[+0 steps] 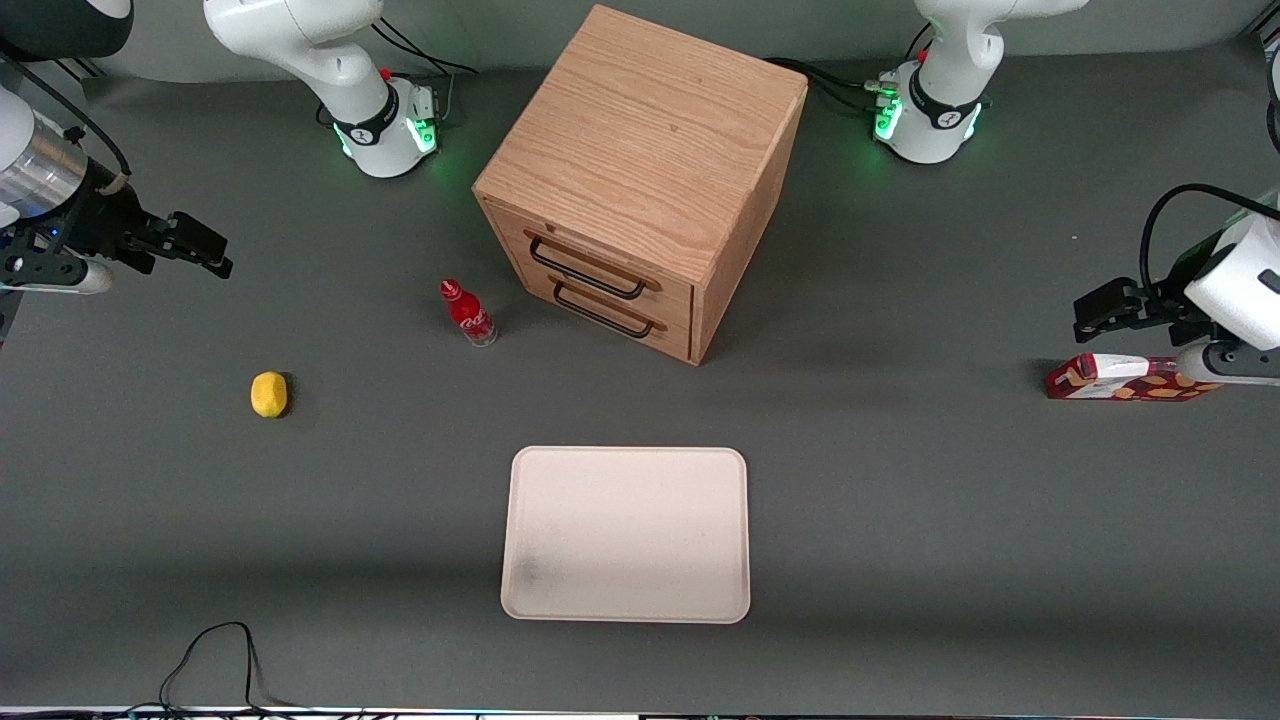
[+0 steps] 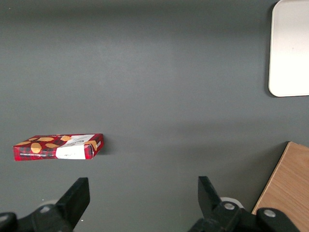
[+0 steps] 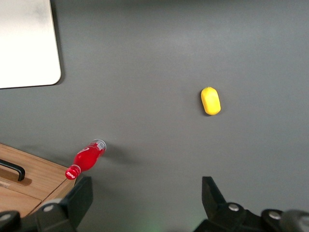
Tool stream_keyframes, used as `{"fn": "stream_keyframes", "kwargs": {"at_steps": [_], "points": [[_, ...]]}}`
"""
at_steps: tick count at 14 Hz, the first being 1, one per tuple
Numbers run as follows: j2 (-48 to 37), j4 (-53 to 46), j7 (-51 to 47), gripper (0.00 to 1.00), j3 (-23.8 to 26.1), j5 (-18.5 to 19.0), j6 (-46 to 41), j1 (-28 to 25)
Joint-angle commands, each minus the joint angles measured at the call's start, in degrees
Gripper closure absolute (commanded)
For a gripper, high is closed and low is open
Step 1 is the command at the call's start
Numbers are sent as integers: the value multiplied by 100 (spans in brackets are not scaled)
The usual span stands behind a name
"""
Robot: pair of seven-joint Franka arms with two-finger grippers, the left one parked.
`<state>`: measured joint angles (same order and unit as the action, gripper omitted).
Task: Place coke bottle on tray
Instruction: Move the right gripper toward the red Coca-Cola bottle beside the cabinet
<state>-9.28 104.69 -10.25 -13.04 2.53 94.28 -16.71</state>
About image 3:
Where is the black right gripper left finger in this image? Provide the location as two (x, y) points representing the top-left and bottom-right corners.
(21, 176), (94, 232)

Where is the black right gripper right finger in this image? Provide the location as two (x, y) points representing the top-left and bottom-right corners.
(193, 176), (263, 232)

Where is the red coke bottle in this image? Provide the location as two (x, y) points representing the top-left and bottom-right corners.
(65, 139), (107, 181)

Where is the white rectangular tray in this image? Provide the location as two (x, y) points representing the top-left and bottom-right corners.
(0, 0), (62, 89)

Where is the wooden drawer front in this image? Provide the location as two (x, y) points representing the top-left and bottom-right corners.
(0, 185), (42, 218)
(0, 143), (76, 206)

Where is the wooden drawer cabinet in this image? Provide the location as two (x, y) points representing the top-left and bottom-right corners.
(0, 143), (77, 219)

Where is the yellow lemon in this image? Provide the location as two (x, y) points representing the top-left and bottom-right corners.
(200, 87), (222, 116)

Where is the black metal drawer handle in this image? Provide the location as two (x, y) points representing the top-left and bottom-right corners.
(0, 159), (26, 182)

